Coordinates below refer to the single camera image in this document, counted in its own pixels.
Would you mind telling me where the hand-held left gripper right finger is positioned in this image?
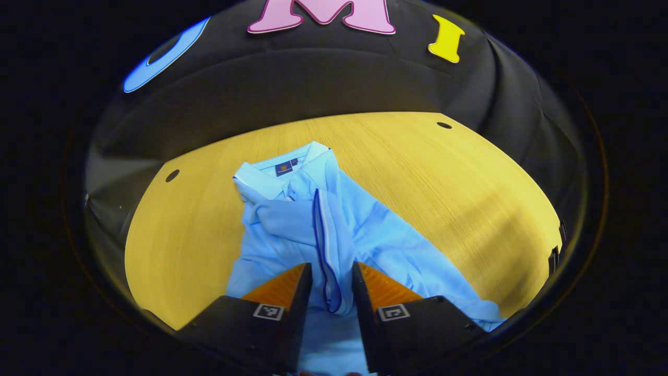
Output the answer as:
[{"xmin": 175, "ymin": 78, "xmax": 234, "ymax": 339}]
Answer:
[{"xmin": 352, "ymin": 261, "xmax": 488, "ymax": 376}]

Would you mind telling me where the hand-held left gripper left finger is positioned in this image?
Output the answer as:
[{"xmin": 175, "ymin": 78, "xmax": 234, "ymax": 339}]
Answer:
[{"xmin": 175, "ymin": 262, "xmax": 313, "ymax": 376}]

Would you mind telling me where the light blue T-shirt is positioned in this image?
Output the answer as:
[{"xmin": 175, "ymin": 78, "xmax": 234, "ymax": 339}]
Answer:
[{"xmin": 225, "ymin": 140, "xmax": 506, "ymax": 376}]

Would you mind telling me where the black backdrop cloth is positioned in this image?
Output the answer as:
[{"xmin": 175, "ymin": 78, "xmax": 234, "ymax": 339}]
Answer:
[{"xmin": 83, "ymin": 0, "xmax": 585, "ymax": 262}]

